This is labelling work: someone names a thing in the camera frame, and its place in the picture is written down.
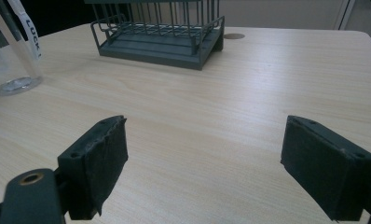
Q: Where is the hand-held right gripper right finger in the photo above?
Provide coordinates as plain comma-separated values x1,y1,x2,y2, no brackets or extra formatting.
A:
280,115,371,222

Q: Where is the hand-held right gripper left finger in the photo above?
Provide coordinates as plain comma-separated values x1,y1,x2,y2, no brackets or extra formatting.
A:
57,115,130,221

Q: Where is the clear glass cup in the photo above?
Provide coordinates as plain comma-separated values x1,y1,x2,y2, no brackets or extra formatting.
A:
0,0,44,97

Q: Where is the dark grey wire dish rack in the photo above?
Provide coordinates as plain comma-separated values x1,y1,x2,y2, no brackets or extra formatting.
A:
83,0,226,71

